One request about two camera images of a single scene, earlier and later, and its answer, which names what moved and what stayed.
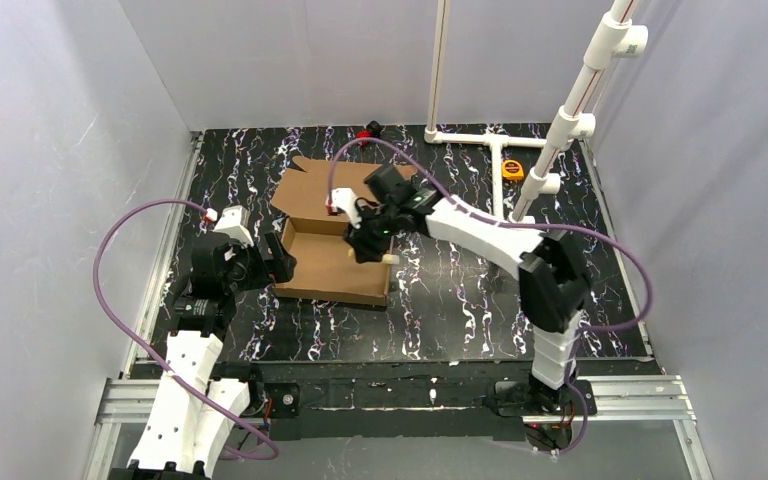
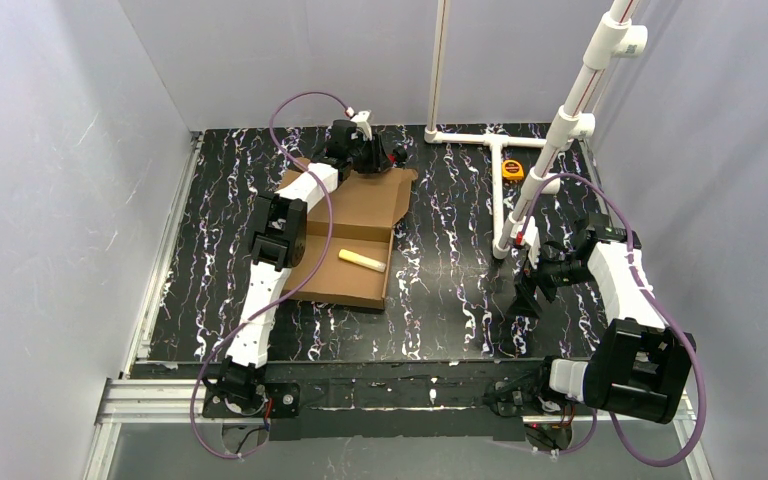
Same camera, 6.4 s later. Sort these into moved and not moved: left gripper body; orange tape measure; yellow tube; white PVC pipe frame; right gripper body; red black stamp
Moved: right gripper body; yellow tube; left gripper body; red black stamp
Not moved: white PVC pipe frame; orange tape measure
